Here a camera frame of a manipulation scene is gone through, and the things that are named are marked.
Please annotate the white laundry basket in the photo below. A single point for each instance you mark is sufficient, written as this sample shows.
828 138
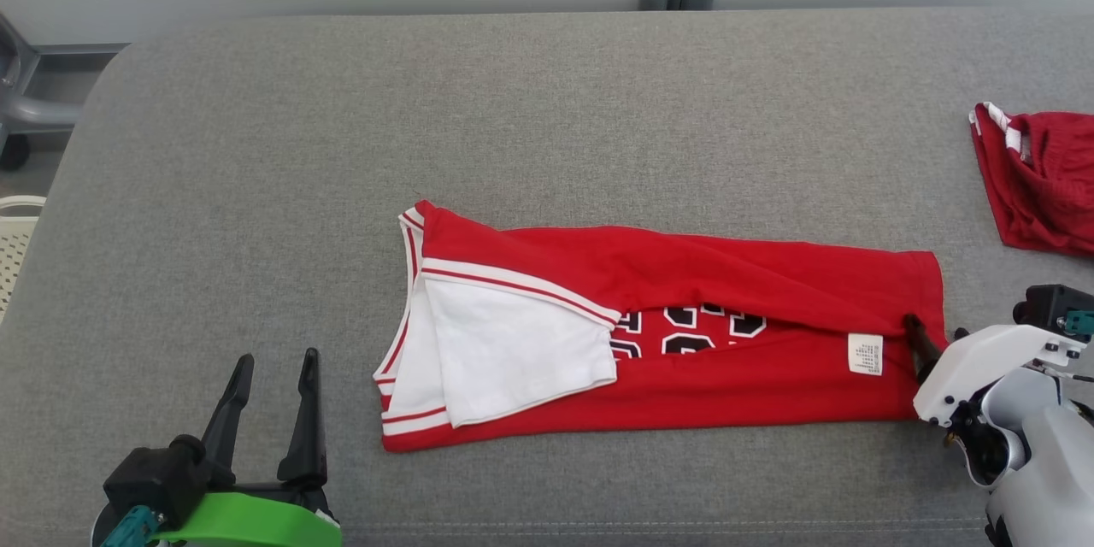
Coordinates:
15 256

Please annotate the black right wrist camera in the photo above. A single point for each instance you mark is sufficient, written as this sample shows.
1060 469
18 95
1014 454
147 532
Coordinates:
1047 308

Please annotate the red shorts with white stripes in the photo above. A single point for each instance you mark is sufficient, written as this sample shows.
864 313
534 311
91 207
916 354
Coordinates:
1043 179

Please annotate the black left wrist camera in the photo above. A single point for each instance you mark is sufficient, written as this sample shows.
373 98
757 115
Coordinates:
154 470

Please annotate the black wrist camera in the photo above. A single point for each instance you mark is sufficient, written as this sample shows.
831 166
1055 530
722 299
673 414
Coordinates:
1047 308
154 470

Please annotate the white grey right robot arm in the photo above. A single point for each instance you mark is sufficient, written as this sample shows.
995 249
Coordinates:
1051 479

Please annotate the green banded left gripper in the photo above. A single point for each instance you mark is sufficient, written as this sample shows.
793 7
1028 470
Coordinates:
256 521

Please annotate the red basketball jersey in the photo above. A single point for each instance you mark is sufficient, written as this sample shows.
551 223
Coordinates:
726 273

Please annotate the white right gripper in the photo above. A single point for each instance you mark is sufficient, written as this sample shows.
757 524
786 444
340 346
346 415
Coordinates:
983 359

